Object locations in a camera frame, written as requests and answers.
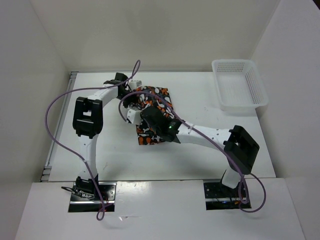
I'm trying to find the orange camouflage shorts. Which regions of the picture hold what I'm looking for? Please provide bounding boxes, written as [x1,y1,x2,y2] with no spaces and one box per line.
[119,86,177,146]

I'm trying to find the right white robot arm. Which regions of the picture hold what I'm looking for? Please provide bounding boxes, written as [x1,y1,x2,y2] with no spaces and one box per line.
[140,106,260,197]

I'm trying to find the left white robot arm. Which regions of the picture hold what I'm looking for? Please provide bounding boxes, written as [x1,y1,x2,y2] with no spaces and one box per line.
[72,72,142,200]

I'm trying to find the white plastic basket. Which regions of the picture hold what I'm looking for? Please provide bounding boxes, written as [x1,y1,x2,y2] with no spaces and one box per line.
[211,59,269,112]

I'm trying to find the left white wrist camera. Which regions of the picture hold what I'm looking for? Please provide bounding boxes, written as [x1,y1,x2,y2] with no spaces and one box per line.
[128,80,142,91]

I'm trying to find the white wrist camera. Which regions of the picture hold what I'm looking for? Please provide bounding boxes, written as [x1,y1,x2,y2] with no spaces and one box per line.
[128,80,142,91]
[126,108,142,125]

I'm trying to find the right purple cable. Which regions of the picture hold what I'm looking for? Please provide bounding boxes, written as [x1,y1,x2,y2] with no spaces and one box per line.
[117,91,267,213]

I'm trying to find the purple cable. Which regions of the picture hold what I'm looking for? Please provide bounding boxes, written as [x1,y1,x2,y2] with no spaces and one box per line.
[46,59,141,222]
[117,91,267,213]

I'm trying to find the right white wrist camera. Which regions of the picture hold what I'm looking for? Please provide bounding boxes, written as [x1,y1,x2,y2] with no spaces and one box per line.
[126,108,142,125]

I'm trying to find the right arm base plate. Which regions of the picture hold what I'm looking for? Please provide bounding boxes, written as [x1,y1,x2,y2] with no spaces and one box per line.
[203,181,242,211]

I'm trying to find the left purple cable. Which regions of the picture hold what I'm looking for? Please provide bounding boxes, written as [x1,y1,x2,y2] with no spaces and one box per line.
[46,59,141,222]

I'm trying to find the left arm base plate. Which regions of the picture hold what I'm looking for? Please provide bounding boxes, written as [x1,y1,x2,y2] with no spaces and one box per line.
[68,182,117,213]

